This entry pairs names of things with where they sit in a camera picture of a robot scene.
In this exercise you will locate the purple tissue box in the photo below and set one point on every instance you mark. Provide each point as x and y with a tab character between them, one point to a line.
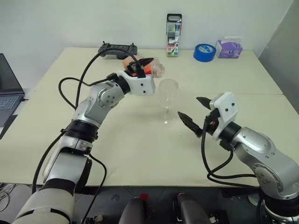
230	50

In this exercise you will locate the dark rounded shape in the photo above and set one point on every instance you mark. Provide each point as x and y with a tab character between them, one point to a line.
191	210
134	212

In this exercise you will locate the clear wine glass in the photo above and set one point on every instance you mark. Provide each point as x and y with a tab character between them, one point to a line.
168	93

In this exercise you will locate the grey game controller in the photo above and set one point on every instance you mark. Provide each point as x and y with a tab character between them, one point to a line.
116	50

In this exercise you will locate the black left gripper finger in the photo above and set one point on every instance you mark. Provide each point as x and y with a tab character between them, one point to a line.
145	61

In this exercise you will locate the grey partition panel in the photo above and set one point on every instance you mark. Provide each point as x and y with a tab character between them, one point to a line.
282	46

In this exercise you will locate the grey round floor disc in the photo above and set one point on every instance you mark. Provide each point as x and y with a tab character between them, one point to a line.
253	200

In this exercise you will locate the orange plastic bottle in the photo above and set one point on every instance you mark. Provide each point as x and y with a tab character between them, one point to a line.
157	68

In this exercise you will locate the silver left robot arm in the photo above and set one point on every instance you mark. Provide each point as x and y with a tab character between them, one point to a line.
93	105

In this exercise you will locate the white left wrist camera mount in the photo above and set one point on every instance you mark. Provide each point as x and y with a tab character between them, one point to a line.
140	85

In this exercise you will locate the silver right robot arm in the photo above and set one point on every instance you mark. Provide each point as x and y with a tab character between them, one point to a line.
264	151

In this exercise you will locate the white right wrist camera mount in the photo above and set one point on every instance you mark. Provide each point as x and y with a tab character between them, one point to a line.
226	107

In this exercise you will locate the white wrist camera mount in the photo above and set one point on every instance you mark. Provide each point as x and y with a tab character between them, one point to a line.
226	107
140	85

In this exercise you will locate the blue tape roll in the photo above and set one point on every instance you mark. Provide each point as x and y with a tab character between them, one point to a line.
203	56

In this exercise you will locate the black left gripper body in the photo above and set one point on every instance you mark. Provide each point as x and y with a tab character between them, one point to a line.
131	67

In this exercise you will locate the dark grey laptop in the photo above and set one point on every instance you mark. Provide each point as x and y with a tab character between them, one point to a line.
8	81

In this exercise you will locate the marker pen pack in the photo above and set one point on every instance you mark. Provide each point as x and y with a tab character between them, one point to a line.
173	44

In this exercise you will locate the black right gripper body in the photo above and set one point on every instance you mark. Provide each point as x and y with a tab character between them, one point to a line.
215	115

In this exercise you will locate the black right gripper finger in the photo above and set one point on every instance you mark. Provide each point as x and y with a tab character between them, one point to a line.
190	123
205	102

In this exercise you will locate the red floor marker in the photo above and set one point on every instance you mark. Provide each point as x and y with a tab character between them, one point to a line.
144	196

